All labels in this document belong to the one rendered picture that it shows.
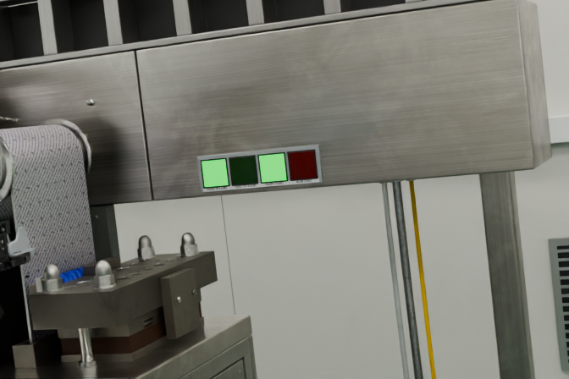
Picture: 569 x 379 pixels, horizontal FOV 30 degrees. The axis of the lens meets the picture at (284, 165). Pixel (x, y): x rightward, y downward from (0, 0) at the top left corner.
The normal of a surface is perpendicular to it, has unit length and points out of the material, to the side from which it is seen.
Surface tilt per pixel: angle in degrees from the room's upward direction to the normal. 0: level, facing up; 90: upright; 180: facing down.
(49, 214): 90
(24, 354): 90
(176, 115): 90
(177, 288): 90
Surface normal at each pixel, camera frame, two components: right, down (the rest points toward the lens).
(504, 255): -0.36, 0.09
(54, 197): 0.93, -0.08
